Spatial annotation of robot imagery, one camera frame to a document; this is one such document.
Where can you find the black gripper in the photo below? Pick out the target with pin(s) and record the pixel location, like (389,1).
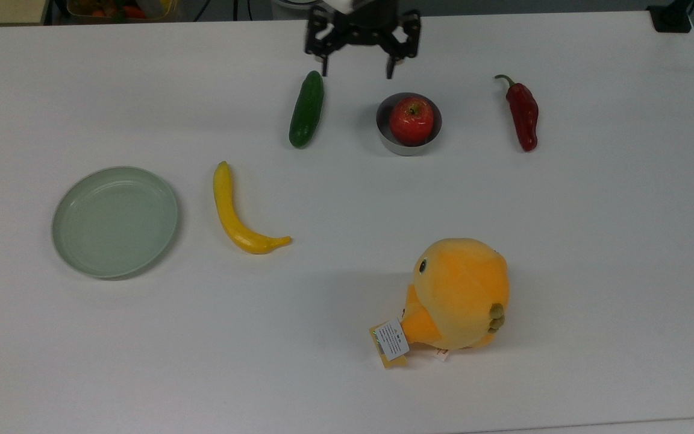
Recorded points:
(362,24)

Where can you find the red apple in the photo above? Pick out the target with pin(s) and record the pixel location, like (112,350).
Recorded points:
(411,120)

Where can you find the grey bowl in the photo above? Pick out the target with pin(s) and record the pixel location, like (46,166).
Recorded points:
(386,135)

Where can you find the green cucumber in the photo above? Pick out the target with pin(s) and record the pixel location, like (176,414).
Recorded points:
(306,110)

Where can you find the red chili pepper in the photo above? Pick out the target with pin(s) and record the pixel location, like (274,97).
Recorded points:
(523,114)

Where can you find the yellow banana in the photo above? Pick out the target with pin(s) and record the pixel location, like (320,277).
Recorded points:
(229,217)

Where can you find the clear box of toy food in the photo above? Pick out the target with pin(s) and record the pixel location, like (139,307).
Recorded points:
(121,7)

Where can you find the orange plush dinosaur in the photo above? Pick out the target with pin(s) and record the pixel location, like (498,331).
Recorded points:
(458,292)

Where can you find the pale green plate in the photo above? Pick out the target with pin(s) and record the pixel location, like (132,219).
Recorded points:
(115,222)

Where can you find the black table clamp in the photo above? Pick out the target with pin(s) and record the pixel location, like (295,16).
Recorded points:
(671,17)

